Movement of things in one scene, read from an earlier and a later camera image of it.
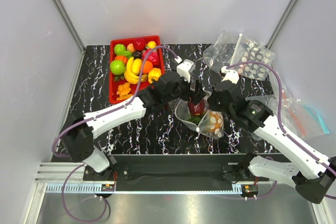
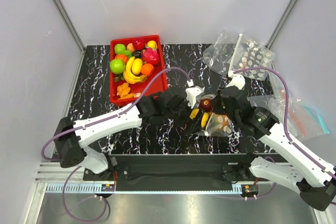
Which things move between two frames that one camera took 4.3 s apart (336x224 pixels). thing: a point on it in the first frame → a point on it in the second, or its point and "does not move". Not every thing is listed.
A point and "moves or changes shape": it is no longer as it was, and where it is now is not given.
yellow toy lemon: [151, 44] does not move
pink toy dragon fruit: [152, 55] does not move
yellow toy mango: [136, 65] does not move
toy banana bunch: [129, 75] does not move
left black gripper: [198, 93] → [188, 109]
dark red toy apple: [198, 108] moves or changes shape
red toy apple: [139, 44] does not move
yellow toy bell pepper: [154, 73] → [193, 113]
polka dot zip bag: [209, 123] moves or changes shape
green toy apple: [117, 67] does not move
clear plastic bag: [220, 54] does not move
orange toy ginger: [123, 91] does not move
